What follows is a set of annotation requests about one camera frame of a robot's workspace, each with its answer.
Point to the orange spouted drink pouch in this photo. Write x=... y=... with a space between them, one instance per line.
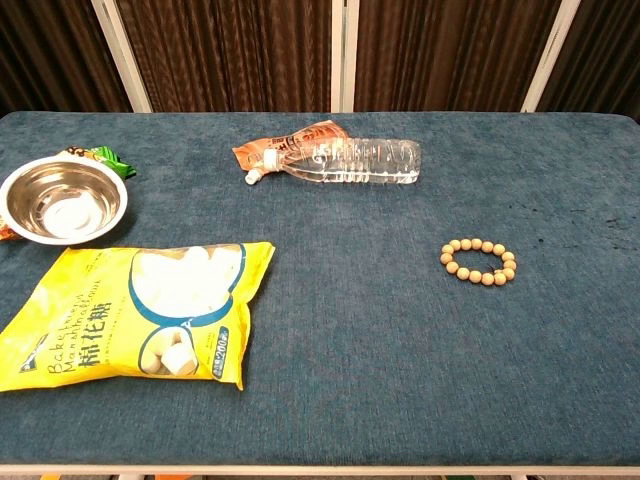
x=257 y=152

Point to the white screen frame post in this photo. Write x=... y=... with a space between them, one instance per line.
x=122 y=55
x=550 y=55
x=343 y=55

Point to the stainless steel bowl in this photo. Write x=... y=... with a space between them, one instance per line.
x=65 y=200

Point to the clear plastic water bottle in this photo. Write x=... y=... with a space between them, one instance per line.
x=360 y=160

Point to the yellow marshmallow bag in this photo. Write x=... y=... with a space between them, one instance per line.
x=115 y=320

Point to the dark brown pleated curtain panel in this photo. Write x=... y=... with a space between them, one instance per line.
x=600 y=55
x=440 y=50
x=55 y=50
x=230 y=50

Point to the blue fabric table cover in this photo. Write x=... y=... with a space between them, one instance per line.
x=375 y=325

